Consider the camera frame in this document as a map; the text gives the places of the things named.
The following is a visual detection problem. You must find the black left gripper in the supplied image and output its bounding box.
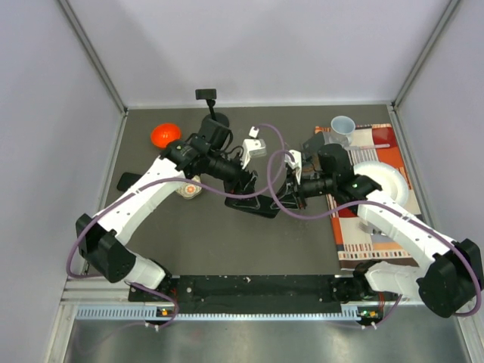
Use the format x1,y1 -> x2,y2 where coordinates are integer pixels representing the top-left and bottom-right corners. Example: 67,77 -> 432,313
206,150 -> 259,209

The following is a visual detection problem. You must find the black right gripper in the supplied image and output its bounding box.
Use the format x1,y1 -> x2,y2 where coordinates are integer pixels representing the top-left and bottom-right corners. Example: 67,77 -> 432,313
271,169 -> 337,209

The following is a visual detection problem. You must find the black smartphone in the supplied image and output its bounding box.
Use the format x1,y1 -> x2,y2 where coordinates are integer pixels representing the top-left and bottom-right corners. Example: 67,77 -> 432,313
225,195 -> 280,219

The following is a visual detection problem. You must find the grey metal phone stand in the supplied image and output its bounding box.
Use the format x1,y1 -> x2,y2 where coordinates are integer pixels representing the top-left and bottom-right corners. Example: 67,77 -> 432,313
302,132 -> 332,178

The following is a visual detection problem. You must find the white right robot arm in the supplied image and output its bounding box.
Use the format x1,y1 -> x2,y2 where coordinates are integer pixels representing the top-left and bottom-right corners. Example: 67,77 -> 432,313
279,144 -> 483,318

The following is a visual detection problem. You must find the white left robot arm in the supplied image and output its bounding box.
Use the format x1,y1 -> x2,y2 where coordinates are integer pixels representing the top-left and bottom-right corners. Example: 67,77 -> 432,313
74,128 -> 265,300

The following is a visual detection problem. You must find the patterned floral small bowl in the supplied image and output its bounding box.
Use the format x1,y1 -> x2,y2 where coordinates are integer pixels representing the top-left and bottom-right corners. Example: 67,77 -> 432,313
175,175 -> 202,200

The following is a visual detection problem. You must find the colourful patchwork placemat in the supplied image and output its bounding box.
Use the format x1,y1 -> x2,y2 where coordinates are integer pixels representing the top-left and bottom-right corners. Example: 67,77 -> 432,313
330,123 -> 421,270

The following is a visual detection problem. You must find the light blue ceramic cup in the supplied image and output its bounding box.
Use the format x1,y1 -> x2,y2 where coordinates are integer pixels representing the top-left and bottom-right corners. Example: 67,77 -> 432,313
330,116 -> 355,147

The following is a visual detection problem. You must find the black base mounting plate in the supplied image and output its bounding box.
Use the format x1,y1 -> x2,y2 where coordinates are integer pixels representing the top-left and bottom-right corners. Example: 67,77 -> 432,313
128,274 -> 400,315

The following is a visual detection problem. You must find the white plate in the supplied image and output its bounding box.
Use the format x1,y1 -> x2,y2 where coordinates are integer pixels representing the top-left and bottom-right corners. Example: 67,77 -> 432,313
353,161 -> 409,206

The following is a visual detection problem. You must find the orange bowl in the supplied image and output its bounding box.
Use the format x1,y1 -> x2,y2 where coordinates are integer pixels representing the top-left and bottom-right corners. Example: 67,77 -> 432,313
150,123 -> 182,148

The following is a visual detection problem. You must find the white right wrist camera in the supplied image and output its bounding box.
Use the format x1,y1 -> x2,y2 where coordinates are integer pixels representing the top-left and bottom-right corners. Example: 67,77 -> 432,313
284,150 -> 303,185

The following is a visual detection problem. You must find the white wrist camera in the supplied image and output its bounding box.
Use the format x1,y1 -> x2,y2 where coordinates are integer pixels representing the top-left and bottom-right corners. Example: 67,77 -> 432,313
240,138 -> 267,169
284,150 -> 303,185

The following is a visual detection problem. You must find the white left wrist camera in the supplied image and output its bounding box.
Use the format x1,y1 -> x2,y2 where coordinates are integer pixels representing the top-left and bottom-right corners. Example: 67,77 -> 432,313
240,138 -> 267,169

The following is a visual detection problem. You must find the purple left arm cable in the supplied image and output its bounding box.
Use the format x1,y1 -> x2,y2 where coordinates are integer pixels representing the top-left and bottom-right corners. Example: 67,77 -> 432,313
66,123 -> 287,330

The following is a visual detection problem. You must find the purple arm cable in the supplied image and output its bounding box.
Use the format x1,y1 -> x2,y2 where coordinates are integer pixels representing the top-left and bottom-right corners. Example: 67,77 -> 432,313
66,123 -> 287,330
267,150 -> 483,329

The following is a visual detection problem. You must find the fork with pink handle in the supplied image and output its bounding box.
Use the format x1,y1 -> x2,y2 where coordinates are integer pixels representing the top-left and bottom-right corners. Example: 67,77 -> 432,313
358,222 -> 382,235

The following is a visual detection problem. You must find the pink handled spoon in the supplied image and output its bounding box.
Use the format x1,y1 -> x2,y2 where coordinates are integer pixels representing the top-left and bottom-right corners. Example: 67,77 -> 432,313
347,144 -> 391,150

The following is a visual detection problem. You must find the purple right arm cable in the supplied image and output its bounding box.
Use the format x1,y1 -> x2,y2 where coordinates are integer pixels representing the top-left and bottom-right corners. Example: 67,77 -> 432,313
267,150 -> 483,329

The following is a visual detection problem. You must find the black camera stand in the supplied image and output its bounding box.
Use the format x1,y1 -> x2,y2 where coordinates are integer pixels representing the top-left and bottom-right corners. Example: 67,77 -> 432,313
195,88 -> 230,129

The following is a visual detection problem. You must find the grey slotted cable duct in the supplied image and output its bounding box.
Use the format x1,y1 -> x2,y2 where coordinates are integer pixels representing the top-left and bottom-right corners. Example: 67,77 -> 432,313
76,306 -> 380,321

